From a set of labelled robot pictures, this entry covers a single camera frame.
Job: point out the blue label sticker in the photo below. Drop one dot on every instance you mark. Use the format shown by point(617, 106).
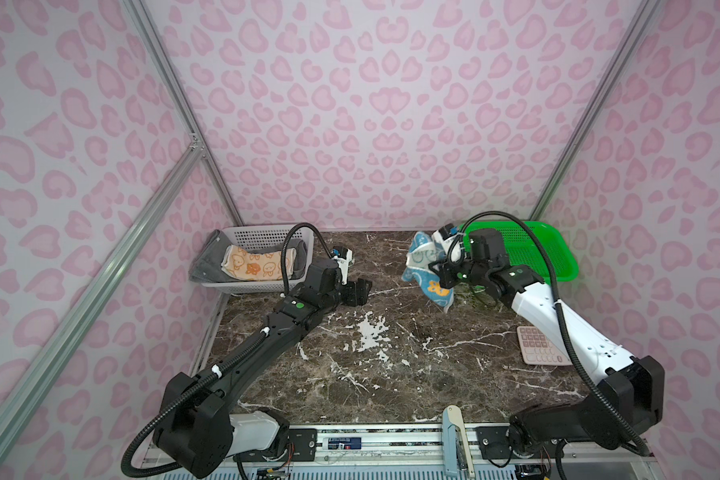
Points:
point(344, 443)

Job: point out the grey towel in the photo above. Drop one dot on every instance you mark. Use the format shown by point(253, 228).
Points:
point(206, 267)

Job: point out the white plastic basket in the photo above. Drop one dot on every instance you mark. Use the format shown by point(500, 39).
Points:
point(262, 236)

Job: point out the left corner aluminium post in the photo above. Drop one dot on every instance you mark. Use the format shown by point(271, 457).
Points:
point(142, 19)

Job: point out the orange patterned towel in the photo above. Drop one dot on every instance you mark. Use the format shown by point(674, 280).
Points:
point(242, 265)

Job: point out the teal patterned towel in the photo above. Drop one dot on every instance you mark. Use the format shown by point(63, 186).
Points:
point(423, 251)

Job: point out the pink white calculator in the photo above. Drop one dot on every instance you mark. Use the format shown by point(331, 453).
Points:
point(537, 349)

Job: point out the right corner aluminium post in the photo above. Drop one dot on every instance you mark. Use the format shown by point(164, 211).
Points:
point(646, 14)

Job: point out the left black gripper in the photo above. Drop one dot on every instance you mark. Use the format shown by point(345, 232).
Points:
point(357, 292)

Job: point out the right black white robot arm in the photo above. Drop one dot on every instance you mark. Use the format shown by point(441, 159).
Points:
point(625, 396)

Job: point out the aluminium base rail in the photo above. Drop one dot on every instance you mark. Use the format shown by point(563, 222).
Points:
point(414, 451)

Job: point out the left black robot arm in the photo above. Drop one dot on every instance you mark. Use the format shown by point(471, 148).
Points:
point(196, 425)

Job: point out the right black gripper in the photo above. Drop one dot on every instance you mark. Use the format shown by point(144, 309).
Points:
point(445, 273)

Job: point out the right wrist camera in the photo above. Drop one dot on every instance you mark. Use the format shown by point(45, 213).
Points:
point(448, 243)

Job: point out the green plastic basket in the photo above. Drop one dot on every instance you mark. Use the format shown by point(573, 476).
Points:
point(522, 250)

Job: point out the corner aluminium post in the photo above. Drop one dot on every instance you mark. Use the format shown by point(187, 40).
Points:
point(142, 19)
point(646, 14)

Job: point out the beige clamp handle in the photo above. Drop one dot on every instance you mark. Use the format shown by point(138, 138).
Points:
point(457, 456)

